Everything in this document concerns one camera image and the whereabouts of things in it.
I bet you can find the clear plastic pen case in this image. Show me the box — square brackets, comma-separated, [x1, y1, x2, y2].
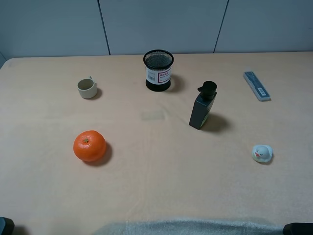
[243, 71, 270, 102]

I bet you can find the beige ceramic cup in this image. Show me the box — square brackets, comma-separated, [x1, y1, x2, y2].
[77, 76, 98, 99]

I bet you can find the white rubber duck toy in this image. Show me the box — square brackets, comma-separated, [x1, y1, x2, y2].
[252, 144, 273, 164]

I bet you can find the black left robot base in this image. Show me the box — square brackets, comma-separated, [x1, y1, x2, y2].
[0, 217, 15, 235]

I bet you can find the orange mandarin fruit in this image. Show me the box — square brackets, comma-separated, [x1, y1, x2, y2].
[73, 130, 107, 162]

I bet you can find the black mesh pen holder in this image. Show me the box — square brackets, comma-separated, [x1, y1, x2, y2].
[143, 49, 174, 92]

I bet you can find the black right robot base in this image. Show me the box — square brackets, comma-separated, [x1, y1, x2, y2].
[283, 222, 313, 235]

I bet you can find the grey foam mat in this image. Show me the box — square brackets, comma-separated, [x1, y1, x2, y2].
[94, 220, 283, 235]

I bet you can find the black pump dispenser bottle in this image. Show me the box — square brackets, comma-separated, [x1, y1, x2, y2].
[189, 81, 217, 130]

